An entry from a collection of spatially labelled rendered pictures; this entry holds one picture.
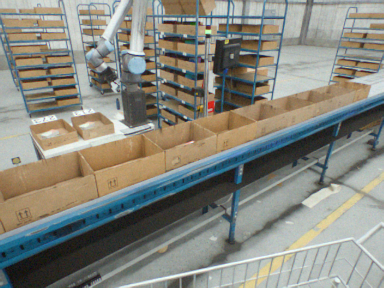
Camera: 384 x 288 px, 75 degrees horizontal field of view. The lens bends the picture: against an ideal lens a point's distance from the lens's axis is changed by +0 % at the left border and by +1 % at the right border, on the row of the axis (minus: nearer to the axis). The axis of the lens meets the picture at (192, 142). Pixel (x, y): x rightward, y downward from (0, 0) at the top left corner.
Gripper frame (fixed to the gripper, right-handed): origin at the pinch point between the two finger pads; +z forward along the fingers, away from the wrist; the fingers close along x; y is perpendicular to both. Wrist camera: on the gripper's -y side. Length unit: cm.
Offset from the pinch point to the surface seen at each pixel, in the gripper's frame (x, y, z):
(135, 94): 14.1, 4.5, 16.1
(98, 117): 20, -46, 19
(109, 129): -12.6, -26.3, 23.3
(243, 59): 149, 114, 98
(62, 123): 2, -68, 0
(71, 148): -40, -48, 10
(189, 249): -93, 0, 117
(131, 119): 6.5, -12.1, 33.3
